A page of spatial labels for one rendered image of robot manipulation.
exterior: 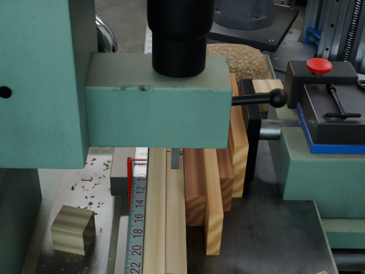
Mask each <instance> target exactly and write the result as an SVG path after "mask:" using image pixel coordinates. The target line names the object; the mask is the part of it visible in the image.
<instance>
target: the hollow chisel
mask: <svg viewBox="0 0 365 274"><path fill-rule="evenodd" d="M179 167H180V148H172V155H171V169H179Z"/></svg>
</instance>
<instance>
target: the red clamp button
mask: <svg viewBox="0 0 365 274"><path fill-rule="evenodd" d="M306 67H307V68H308V69H309V70H310V71H312V72H314V73H318V74H323V73H327V72H330V71H331V70H332V64H331V63H330V62H329V61H328V60H326V59H323V58H312V59H310V60H308V61H307V63H306Z"/></svg>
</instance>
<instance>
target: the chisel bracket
mask: <svg viewBox="0 0 365 274"><path fill-rule="evenodd" d="M232 94H233V88H232V83H231V77H230V71H229V65H228V60H227V57H226V56H224V55H206V62H205V69H204V71H203V72H202V73H200V74H198V75H196V76H193V77H188V78H172V77H167V76H164V75H161V74H159V73H157V72H156V71H155V70H154V69H153V67H152V54H145V53H97V52H93V55H92V59H91V63H90V68H89V71H88V74H87V79H86V83H85V97H86V110H87V122H88V130H89V143H90V146H89V147H150V148H216V149H224V148H226V147H227V145H228V136H229V126H230V115H231V105H232Z"/></svg>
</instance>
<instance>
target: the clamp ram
mask: <svg viewBox="0 0 365 274"><path fill-rule="evenodd" d="M238 94H239V96H241V95H255V90H254V86H253V81H252V79H241V80H240V87H239V92H238ZM241 108H242V113H243V118H244V124H245V127H246V132H247V138H248V144H249V149H248V157H247V165H246V173H245V178H244V181H245V182H252V181H253V178H254V171H255V164H256V156H257V149H258V144H259V140H279V138H280V131H281V129H282V127H302V126H301V122H300V120H262V118H261V114H260V110H259V106H258V104H252V105H242V106H241Z"/></svg>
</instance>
